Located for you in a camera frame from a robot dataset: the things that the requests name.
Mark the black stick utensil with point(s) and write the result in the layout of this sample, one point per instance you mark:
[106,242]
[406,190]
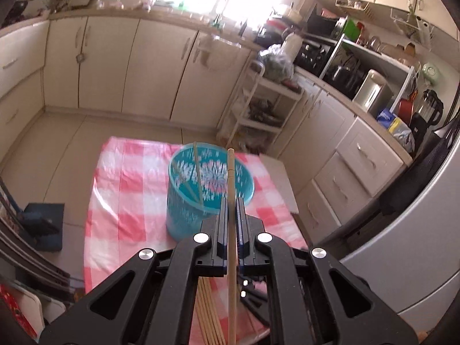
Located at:
[255,302]

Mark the white counter shelf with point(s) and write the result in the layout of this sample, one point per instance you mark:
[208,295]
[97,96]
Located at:
[388,57]

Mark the metal folding chair frame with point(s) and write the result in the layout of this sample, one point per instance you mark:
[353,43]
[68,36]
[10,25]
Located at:
[32,262]

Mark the black cooking pot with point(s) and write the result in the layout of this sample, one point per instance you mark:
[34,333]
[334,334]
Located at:
[341,75]

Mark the cream lower kitchen cabinets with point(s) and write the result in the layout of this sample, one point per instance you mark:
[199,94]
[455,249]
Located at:
[107,64]

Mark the pink checkered tablecloth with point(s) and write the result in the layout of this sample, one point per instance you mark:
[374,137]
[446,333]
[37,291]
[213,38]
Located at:
[118,194]

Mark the blue plastic cutout basket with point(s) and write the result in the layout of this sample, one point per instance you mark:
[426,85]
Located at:
[183,219]

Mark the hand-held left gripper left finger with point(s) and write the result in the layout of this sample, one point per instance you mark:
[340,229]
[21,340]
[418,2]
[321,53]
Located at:
[223,230]

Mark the kitchen faucet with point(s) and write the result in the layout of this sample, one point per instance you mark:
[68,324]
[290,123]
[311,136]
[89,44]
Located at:
[222,7]

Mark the red pot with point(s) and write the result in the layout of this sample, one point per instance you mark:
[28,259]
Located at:
[408,107]

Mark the dark blue stool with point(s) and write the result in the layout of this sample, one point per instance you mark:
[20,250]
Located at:
[45,226]

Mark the blue snack packet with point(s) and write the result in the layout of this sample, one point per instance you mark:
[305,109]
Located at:
[386,118]

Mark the black hanging jacket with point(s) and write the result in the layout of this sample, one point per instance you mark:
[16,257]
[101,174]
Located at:
[431,172]

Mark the bag of greens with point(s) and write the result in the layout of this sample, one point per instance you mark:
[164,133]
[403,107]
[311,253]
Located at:
[276,63]

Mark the silver refrigerator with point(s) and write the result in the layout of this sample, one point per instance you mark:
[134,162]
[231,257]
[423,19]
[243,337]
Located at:
[413,258]

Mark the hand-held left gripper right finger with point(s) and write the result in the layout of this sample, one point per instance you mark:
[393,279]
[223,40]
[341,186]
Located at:
[241,230]

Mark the black countertop oven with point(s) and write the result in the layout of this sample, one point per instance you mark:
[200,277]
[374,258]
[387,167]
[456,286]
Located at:
[312,55]

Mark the cream cabinets with drawers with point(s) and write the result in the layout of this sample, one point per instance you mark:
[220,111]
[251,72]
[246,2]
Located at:
[359,158]

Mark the white shelf cart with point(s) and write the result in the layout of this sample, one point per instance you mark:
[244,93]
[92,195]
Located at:
[251,93]

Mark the pale green kettle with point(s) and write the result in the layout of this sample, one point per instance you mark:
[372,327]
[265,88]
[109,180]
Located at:
[433,73]

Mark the green cutting board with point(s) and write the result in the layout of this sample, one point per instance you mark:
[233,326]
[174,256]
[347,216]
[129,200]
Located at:
[350,28]

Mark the crumpled plastic bag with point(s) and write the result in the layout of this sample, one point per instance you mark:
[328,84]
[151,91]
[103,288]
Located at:
[404,134]

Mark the red patterned cushion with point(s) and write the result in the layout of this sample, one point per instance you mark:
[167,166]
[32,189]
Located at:
[12,309]

